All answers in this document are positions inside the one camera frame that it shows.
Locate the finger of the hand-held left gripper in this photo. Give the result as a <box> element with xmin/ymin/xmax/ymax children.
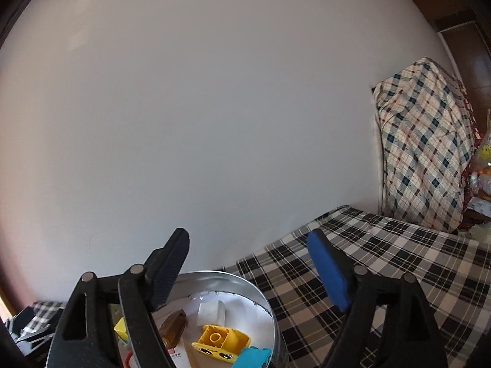
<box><xmin>17</xmin><ymin>330</ymin><xmax>55</xmax><ymax>353</ymax></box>

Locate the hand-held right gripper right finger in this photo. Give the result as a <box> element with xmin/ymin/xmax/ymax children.
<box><xmin>307</xmin><ymin>229</ymin><xmax>449</xmax><ymax>368</ymax></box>

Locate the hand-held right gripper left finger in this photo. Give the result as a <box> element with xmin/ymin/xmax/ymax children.
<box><xmin>46</xmin><ymin>227</ymin><xmax>190</xmax><ymax>368</ymax></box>

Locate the small brown block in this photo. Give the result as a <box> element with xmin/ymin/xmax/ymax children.
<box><xmin>159</xmin><ymin>310</ymin><xmax>187</xmax><ymax>347</ymax></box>

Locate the cream printed toy block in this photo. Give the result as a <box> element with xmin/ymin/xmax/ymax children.
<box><xmin>197</xmin><ymin>302</ymin><xmax>227</xmax><ymax>326</ymax></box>

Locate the small yellow toy block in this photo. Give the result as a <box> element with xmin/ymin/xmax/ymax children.
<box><xmin>114</xmin><ymin>316</ymin><xmax>130</xmax><ymax>341</ymax></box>

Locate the round metal tin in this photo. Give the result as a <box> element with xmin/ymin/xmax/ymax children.
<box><xmin>107</xmin><ymin>271</ymin><xmax>288</xmax><ymax>368</ymax></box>

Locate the yellow arched toy block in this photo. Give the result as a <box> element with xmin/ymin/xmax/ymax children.
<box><xmin>191</xmin><ymin>324</ymin><xmax>251</xmax><ymax>365</ymax></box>

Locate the white box with tan side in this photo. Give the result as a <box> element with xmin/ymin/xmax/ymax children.
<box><xmin>168</xmin><ymin>347</ymin><xmax>193</xmax><ymax>368</ymax></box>

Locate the teal toy block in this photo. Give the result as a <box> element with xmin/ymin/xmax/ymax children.
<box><xmin>234</xmin><ymin>347</ymin><xmax>271</xmax><ymax>368</ymax></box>

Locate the black and white plaid bedsheet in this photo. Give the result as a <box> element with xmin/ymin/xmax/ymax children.
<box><xmin>23</xmin><ymin>205</ymin><xmax>491</xmax><ymax>368</ymax></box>

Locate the pale green item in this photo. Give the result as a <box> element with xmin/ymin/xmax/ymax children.
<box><xmin>466</xmin><ymin>222</ymin><xmax>491</xmax><ymax>247</ymax></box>

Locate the plaid covered chair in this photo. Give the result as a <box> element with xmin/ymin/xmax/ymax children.
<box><xmin>370</xmin><ymin>57</ymin><xmax>480</xmax><ymax>234</ymax></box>

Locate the clear bag with yellow toy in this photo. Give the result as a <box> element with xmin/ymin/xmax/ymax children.
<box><xmin>469</xmin><ymin>109</ymin><xmax>491</xmax><ymax>197</ymax></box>

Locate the red patterned cloth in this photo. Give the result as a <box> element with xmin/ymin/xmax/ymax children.
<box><xmin>459</xmin><ymin>84</ymin><xmax>481</xmax><ymax>209</ymax></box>

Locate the brown wooden wardrobe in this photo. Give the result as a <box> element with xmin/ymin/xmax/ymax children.
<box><xmin>406</xmin><ymin>0</ymin><xmax>491</xmax><ymax>123</ymax></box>

